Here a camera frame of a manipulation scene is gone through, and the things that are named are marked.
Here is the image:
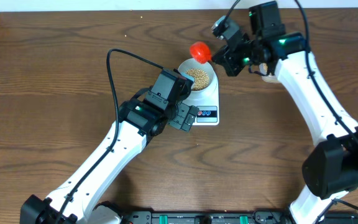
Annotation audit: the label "red plastic measuring scoop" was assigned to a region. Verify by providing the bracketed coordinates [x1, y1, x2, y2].
[189, 42, 212, 64]

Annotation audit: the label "light blue round bowl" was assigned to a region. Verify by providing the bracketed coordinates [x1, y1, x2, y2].
[178, 58, 214, 91]

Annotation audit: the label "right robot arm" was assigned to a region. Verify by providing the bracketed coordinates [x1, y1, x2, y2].
[212, 1, 358, 223]

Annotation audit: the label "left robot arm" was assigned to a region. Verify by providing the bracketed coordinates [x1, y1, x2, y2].
[20, 69, 199, 223]

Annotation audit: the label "white digital kitchen scale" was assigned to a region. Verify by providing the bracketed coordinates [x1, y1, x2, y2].
[183, 72, 219, 126]

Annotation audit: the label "soybeans in bowl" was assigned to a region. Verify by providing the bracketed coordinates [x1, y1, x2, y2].
[186, 68, 209, 91]

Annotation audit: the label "clear plastic container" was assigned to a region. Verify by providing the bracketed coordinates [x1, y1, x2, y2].
[262, 72, 280, 83]

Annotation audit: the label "soybeans pile in container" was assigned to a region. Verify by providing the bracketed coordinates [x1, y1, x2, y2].
[259, 63, 268, 75]

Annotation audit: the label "left black cable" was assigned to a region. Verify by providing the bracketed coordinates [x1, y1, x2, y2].
[53, 48, 164, 224]

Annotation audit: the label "black cable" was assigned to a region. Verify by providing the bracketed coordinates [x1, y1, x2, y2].
[222, 0, 358, 224]
[53, 48, 164, 224]

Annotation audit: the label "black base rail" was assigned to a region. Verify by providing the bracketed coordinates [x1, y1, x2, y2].
[119, 210, 358, 224]

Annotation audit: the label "right black cable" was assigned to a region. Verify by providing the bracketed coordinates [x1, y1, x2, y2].
[222, 0, 358, 224]

